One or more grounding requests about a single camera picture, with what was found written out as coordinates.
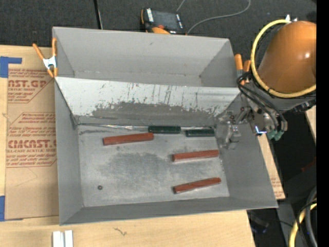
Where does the grey metal bin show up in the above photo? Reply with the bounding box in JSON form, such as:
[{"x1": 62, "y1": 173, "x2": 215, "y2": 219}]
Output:
[{"x1": 52, "y1": 26, "x2": 279, "y2": 226}]

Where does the dark green flat block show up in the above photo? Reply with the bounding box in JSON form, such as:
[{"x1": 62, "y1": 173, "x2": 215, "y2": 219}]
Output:
[
  {"x1": 185, "y1": 129, "x2": 215, "y2": 138},
  {"x1": 148, "y1": 126, "x2": 182, "y2": 135}
]

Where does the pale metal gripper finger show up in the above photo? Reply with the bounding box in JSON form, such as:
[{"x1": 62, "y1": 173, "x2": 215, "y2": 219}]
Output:
[
  {"x1": 220, "y1": 123, "x2": 232, "y2": 149},
  {"x1": 231, "y1": 124, "x2": 242, "y2": 150}
]

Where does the red-brown flat block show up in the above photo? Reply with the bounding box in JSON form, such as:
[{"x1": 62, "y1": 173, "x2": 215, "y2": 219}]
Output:
[
  {"x1": 171, "y1": 149, "x2": 220, "y2": 163},
  {"x1": 172, "y1": 177, "x2": 222, "y2": 195},
  {"x1": 102, "y1": 132, "x2": 155, "y2": 146}
]

